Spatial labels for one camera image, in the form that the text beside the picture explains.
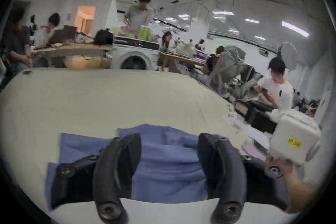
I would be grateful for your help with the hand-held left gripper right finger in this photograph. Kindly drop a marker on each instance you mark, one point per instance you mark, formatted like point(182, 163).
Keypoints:
point(225, 173)

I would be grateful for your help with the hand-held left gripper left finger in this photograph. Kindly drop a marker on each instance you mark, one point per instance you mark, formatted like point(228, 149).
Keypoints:
point(110, 173)

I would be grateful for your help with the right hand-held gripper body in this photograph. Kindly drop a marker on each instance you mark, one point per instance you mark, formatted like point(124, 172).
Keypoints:
point(291, 133)

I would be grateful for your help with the blue garment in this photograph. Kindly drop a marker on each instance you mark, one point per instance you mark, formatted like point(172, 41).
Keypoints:
point(168, 162)

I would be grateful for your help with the person's right hand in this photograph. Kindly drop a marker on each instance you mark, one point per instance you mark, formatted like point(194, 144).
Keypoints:
point(301, 188)

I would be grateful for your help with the pink card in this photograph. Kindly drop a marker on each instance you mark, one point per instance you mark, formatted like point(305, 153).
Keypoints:
point(253, 150)

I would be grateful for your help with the white papers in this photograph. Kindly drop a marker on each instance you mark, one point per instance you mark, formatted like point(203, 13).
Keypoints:
point(236, 120)

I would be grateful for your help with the grey garment on stand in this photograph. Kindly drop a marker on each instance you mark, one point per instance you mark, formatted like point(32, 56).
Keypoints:
point(227, 65)

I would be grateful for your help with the white washing machine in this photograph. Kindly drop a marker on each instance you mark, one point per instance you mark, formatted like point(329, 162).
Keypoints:
point(133, 55)

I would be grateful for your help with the wooden table with equipment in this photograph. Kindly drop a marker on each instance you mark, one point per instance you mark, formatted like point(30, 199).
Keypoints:
point(181, 57)

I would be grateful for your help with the cluttered wooden table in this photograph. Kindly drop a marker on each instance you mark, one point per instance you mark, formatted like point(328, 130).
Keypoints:
point(76, 51)

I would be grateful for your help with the small dark phone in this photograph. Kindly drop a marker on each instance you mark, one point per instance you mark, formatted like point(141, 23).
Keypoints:
point(26, 72)

